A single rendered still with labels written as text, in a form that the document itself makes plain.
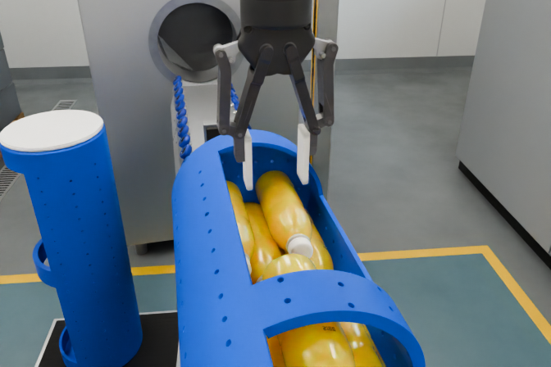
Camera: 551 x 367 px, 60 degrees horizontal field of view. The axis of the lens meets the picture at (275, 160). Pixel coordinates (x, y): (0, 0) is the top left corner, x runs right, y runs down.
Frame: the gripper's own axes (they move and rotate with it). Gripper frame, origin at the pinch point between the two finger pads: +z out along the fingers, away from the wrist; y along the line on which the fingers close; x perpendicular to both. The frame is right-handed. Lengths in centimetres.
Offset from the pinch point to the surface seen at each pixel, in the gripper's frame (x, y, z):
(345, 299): 15.0, -4.4, 9.3
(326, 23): -82, -32, 2
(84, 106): -384, 95, 134
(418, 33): -426, -248, 93
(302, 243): -7.5, -5.9, 19.2
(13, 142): -78, 55, 29
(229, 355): 17.6, 8.3, 11.8
